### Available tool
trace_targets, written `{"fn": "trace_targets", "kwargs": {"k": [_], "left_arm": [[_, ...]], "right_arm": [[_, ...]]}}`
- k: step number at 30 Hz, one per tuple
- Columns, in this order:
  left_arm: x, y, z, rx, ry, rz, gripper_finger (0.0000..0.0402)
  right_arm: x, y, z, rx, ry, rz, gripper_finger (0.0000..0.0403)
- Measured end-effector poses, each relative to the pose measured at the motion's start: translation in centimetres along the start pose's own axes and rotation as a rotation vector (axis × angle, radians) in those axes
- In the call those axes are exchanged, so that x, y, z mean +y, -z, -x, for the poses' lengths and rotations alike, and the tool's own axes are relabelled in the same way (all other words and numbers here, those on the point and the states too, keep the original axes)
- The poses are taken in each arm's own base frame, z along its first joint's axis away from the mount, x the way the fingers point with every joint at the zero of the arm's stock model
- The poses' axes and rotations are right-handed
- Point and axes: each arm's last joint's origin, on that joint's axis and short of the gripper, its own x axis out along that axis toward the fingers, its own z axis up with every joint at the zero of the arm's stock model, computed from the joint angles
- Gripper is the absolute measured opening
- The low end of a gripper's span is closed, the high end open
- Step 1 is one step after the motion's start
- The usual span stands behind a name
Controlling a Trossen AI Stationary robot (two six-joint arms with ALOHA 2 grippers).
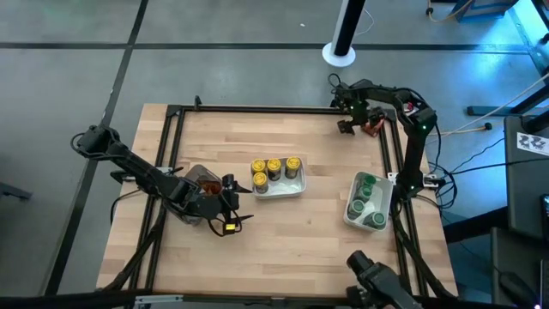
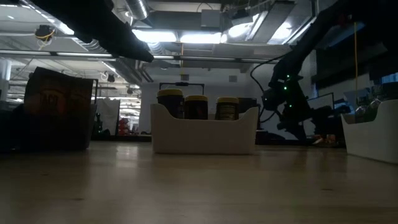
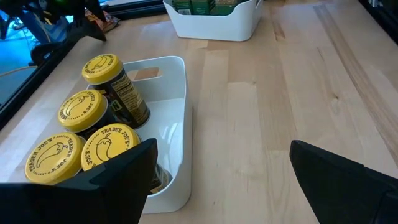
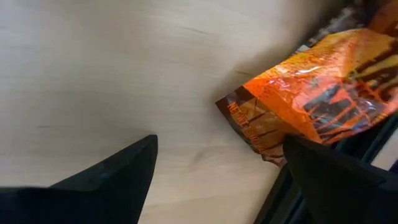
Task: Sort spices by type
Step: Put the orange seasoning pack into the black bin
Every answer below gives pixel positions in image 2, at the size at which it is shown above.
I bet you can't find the red items stack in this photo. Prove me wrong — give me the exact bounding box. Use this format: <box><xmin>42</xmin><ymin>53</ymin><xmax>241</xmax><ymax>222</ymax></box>
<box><xmin>118</xmin><ymin>117</ymin><xmax>131</xmax><ymax>135</ymax></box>

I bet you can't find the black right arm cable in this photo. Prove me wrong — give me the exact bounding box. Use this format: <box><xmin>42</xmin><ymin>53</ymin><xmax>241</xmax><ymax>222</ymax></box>
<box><xmin>249</xmin><ymin>53</ymin><xmax>292</xmax><ymax>125</ymax></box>

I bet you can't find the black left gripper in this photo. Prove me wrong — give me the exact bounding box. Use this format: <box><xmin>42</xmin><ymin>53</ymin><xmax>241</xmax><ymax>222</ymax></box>
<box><xmin>30</xmin><ymin>0</ymin><xmax>155</xmax><ymax>63</ymax></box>

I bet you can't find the yellow black hanging cable reel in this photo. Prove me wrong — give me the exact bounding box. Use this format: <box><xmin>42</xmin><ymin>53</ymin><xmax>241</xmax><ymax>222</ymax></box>
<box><xmin>34</xmin><ymin>24</ymin><xmax>56</xmax><ymax>43</ymax></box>

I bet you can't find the bright ceiling light panel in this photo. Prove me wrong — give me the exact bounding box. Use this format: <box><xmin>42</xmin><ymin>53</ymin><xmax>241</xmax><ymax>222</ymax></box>
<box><xmin>179</xmin><ymin>32</ymin><xmax>225</xmax><ymax>44</ymax></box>
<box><xmin>136</xmin><ymin>29</ymin><xmax>178</xmax><ymax>44</ymax></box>

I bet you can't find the grey ceiling box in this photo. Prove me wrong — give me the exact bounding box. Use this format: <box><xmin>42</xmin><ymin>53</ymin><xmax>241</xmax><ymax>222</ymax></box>
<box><xmin>200</xmin><ymin>9</ymin><xmax>222</xmax><ymax>29</ymax></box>

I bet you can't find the black aluminium table frame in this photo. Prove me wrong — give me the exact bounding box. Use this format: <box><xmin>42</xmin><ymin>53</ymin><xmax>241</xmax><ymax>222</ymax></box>
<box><xmin>91</xmin><ymin>134</ymin><xmax>343</xmax><ymax>147</ymax></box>

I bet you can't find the silver ribbed ventilation duct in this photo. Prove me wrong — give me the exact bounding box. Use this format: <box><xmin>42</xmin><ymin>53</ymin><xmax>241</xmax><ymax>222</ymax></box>
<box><xmin>18</xmin><ymin>0</ymin><xmax>153</xmax><ymax>84</ymax></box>

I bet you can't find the white hanging sheet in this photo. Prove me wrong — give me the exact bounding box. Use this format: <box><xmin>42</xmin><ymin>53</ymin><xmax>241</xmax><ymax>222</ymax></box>
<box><xmin>96</xmin><ymin>98</ymin><xmax>121</xmax><ymax>136</ymax></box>

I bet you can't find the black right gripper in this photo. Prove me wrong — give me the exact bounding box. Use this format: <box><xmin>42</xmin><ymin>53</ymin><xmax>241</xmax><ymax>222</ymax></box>
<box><xmin>262</xmin><ymin>75</ymin><xmax>313</xmax><ymax>143</ymax></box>

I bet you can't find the white plastic bin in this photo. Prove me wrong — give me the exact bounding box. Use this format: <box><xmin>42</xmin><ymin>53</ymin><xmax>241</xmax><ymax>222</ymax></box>
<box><xmin>341</xmin><ymin>99</ymin><xmax>398</xmax><ymax>165</ymax></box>
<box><xmin>150</xmin><ymin>103</ymin><xmax>259</xmax><ymax>156</ymax></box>

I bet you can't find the black frame stand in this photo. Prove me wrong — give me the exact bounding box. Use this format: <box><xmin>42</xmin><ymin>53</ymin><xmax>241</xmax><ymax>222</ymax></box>
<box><xmin>159</xmin><ymin>82</ymin><xmax>205</xmax><ymax>113</ymax></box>

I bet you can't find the dark grey plastic bin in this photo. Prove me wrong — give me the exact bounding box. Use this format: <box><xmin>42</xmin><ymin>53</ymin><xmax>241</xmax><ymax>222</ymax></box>
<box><xmin>0</xmin><ymin>104</ymin><xmax>97</xmax><ymax>152</ymax></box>

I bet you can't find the yellow lid spice jar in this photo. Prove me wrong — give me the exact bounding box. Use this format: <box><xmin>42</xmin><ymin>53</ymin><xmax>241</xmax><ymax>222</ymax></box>
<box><xmin>184</xmin><ymin>95</ymin><xmax>209</xmax><ymax>121</ymax></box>
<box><xmin>156</xmin><ymin>89</ymin><xmax>185</xmax><ymax>119</ymax></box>
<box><xmin>215</xmin><ymin>96</ymin><xmax>240</xmax><ymax>121</ymax></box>

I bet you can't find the long horizontal light rail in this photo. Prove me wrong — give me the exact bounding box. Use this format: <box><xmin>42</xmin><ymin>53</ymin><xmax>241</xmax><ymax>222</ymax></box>
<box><xmin>0</xmin><ymin>49</ymin><xmax>302</xmax><ymax>66</ymax></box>

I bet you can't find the black framed white screen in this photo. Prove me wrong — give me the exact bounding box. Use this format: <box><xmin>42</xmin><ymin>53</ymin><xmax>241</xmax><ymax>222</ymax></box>
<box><xmin>306</xmin><ymin>92</ymin><xmax>335</xmax><ymax>110</ymax></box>

